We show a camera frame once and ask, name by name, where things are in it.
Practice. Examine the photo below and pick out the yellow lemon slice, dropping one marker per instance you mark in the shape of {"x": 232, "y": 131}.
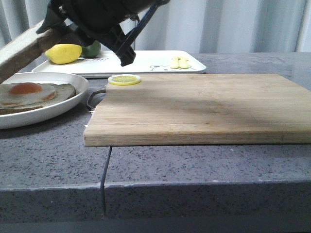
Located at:
{"x": 124, "y": 79}

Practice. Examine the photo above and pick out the grey curtain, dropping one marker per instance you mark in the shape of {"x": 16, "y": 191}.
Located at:
{"x": 229, "y": 26}

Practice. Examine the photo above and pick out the wooden cutting board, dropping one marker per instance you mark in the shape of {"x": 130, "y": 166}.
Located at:
{"x": 202, "y": 109}

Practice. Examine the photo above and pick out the white round plate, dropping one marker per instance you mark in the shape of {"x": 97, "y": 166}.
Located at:
{"x": 80, "y": 84}

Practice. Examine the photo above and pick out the fried egg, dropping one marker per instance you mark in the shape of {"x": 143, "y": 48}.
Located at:
{"x": 20, "y": 94}

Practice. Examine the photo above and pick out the green lime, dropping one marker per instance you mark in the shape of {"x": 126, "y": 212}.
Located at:
{"x": 92, "y": 50}

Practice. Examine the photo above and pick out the front yellow lemon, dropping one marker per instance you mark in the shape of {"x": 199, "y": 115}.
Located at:
{"x": 64, "y": 53}

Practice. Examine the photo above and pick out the white bear tray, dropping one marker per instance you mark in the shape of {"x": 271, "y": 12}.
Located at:
{"x": 107, "y": 64}

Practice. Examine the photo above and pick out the white bread slice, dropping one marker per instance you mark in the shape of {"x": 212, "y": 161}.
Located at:
{"x": 27, "y": 47}
{"x": 63, "y": 93}

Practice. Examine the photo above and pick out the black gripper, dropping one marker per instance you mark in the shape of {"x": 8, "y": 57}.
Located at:
{"x": 84, "y": 21}

